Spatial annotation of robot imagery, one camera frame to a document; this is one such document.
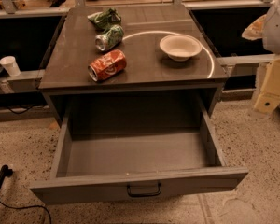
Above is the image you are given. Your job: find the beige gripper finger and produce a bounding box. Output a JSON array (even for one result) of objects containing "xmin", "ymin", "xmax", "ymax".
[{"xmin": 252, "ymin": 56, "xmax": 280, "ymax": 115}]

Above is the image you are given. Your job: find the red crushed coke can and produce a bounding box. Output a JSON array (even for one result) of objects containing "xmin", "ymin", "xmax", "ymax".
[{"xmin": 88, "ymin": 49, "xmax": 127, "ymax": 82}]

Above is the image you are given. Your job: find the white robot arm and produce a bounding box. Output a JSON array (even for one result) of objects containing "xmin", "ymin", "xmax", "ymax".
[{"xmin": 242, "ymin": 0, "xmax": 280, "ymax": 114}]

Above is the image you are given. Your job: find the green crushed soda can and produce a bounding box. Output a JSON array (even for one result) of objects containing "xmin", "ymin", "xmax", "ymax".
[{"xmin": 95, "ymin": 25, "xmax": 124, "ymax": 52}]

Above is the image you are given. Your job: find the open grey top drawer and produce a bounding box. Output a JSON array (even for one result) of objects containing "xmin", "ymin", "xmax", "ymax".
[{"xmin": 30, "ymin": 93, "xmax": 248, "ymax": 204}]

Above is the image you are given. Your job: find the white bowl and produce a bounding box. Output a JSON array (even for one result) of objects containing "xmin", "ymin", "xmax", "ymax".
[{"xmin": 160, "ymin": 35, "xmax": 203, "ymax": 62}]

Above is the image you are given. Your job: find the dark grey cabinet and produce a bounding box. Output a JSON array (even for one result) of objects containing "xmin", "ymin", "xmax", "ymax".
[{"xmin": 39, "ymin": 6, "xmax": 227, "ymax": 122}]

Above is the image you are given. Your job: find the green chip bag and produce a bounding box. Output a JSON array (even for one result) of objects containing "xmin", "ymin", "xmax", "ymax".
[{"xmin": 87, "ymin": 8, "xmax": 121, "ymax": 31}]

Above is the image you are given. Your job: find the white paper cup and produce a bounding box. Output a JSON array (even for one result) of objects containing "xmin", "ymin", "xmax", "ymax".
[{"xmin": 0, "ymin": 56, "xmax": 21, "ymax": 77}]

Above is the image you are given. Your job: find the black drawer handle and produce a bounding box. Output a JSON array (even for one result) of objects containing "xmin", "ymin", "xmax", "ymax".
[{"xmin": 126, "ymin": 183, "xmax": 161, "ymax": 198}]

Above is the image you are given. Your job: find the black floor cable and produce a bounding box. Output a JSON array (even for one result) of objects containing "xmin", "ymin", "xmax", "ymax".
[{"xmin": 0, "ymin": 164, "xmax": 52, "ymax": 224}]

